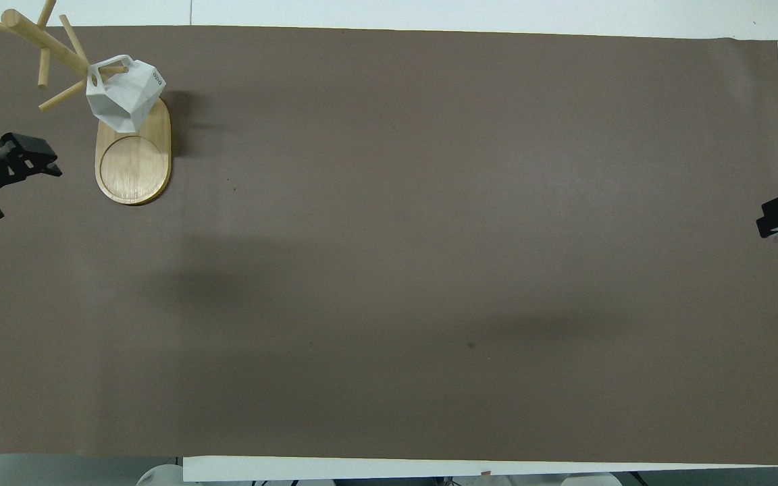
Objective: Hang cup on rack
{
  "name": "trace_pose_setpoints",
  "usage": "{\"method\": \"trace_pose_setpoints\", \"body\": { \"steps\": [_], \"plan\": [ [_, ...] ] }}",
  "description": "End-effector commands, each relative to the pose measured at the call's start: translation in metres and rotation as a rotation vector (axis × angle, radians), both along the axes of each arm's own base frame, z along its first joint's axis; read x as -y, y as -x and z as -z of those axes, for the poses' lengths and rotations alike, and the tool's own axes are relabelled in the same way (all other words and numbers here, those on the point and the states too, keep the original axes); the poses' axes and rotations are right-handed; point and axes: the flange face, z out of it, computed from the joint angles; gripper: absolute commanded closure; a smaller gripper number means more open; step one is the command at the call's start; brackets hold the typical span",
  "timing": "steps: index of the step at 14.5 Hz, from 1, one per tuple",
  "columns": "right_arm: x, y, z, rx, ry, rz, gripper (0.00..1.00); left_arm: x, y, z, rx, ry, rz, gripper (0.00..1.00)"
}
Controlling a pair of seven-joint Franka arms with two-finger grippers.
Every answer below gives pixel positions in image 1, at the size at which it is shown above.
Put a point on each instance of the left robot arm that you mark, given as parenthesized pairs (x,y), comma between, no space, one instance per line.
(159,475)

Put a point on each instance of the wooden cup rack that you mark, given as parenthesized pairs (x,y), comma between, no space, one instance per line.
(134,165)

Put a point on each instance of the white faceted cup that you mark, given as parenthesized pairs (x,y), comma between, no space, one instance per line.
(129,94)

